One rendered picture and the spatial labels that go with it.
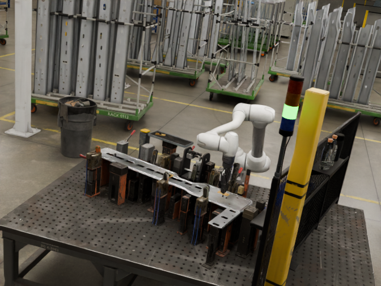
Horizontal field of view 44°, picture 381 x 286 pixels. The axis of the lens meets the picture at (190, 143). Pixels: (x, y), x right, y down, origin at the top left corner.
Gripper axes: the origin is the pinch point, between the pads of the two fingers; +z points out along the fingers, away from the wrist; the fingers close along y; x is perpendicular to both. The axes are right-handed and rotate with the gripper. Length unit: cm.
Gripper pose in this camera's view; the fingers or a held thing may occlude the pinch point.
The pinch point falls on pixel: (224, 188)
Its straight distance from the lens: 340.0
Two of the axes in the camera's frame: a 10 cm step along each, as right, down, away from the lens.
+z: -1.2, 9.3, 3.4
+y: -5.2, 2.3, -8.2
